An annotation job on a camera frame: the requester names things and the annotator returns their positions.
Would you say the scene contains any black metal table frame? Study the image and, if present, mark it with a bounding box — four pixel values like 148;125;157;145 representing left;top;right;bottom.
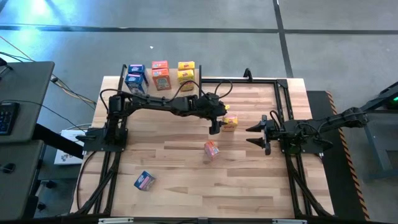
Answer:
70;76;336;218

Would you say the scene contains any black hazard-striped floor mat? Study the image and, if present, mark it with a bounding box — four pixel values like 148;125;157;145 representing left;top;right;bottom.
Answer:
306;90;371;222

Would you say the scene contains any blue Frosted Flakes cereal box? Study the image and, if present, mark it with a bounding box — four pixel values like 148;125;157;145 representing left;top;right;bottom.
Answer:
127;63;150;85
134;170;157;192
124;73;149;95

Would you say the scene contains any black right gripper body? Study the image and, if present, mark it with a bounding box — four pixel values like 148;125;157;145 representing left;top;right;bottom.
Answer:
261;114;284;156

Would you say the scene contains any black floor cable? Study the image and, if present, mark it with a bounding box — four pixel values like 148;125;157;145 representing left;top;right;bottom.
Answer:
49;73;98;108

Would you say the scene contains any white printed box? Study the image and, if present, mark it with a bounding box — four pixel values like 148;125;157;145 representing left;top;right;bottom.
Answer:
54;129;91;166

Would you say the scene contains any grey desk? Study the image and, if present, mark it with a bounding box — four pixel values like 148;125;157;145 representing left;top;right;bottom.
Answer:
0;139;45;220
0;61;55;144

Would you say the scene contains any black desk support beam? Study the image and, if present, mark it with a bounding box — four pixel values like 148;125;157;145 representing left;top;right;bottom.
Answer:
32;123;85;159

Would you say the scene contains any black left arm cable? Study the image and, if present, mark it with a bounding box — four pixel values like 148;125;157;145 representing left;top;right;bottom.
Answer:
98;79;234;110

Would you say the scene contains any black keyboard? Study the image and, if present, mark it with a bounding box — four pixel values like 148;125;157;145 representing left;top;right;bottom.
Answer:
0;102;20;136

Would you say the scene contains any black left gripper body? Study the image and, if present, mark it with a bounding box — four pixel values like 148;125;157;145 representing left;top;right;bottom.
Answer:
198;91;228;136

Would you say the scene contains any yellow Corn Pops cereal box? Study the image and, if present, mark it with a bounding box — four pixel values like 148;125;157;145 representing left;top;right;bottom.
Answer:
177;69;196;93
221;114;239;133
177;60;196;71

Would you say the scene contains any dark neighbouring station frame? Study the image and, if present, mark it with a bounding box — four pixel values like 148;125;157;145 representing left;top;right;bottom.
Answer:
343;80;398;183

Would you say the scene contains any silver bracket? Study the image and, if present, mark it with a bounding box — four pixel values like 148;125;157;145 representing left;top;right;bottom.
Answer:
98;217;134;224
272;218;308;224

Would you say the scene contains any orange Mini Wheats cereal box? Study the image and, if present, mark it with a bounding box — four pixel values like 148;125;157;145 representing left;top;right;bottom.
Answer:
151;60;169;70
203;139;221;161
151;68;172;91

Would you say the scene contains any black computer mouse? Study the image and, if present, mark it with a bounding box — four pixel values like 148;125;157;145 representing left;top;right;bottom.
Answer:
1;162;17;174

